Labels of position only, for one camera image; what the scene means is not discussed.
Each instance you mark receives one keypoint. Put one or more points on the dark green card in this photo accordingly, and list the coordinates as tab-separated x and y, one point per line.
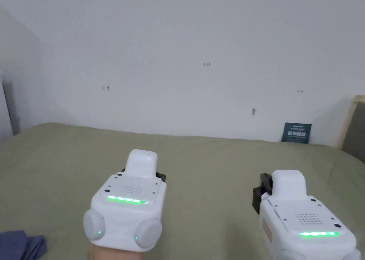
296	133

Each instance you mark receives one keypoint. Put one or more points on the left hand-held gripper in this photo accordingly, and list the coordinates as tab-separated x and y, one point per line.
129	208

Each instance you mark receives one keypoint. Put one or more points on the bed with pale green sheet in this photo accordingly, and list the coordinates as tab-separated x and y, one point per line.
205	168

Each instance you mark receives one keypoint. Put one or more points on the grey padded headboard, wooden frame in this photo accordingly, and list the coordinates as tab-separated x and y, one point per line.
355	129

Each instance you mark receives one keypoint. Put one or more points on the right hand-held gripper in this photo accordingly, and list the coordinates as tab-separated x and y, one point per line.
310	214

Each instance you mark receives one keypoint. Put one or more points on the dark blue garment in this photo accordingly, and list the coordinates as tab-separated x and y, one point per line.
20	247

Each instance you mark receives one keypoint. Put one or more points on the person's left hand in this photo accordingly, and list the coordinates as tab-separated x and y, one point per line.
109	253

